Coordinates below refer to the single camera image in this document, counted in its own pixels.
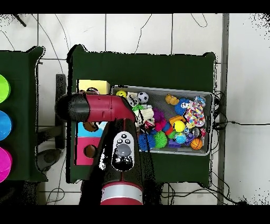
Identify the blue spiky puffer ball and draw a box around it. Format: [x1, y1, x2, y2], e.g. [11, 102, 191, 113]
[174, 98, 190, 116]
[138, 133, 156, 152]

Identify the polka dot cloth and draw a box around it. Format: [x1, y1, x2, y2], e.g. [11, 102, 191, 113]
[85, 87, 101, 95]

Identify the confetti print cloth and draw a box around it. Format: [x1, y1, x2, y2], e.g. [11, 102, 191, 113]
[184, 100, 206, 127]

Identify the shallow mesh bin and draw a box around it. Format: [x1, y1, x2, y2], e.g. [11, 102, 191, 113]
[110, 84, 214, 157]

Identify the wooden box with three holes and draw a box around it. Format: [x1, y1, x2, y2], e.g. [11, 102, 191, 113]
[74, 79, 111, 166]

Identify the cream waffle cloth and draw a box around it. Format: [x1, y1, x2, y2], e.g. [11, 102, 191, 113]
[134, 107, 155, 127]

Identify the small soccer ball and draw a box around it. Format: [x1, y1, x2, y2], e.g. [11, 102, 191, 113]
[137, 91, 150, 104]

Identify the brown plush toy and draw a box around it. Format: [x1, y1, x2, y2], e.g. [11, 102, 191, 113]
[165, 94, 180, 106]

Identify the dark green table cloth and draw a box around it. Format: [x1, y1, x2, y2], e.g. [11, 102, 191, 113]
[66, 44, 216, 188]
[0, 46, 49, 183]

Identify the yellow tennis ball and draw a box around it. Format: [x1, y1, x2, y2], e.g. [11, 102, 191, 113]
[172, 120, 186, 133]

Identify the small orange basketball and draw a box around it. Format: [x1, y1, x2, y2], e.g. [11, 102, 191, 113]
[190, 138, 204, 151]

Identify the black chair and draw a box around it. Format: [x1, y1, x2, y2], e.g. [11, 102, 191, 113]
[34, 73, 67, 173]

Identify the bright blue disc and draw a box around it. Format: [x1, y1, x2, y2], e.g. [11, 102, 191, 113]
[0, 110, 13, 142]

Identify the bright green disc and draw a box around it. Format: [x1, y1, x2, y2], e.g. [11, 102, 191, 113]
[0, 74, 11, 104]

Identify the bright pink disc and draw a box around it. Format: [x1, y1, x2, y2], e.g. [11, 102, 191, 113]
[0, 146, 13, 184]

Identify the black rod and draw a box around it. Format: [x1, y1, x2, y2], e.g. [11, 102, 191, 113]
[12, 13, 27, 27]

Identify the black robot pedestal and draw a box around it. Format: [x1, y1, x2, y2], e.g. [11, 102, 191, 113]
[147, 181, 164, 206]

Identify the black power cable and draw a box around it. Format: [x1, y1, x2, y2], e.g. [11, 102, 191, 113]
[213, 120, 270, 130]

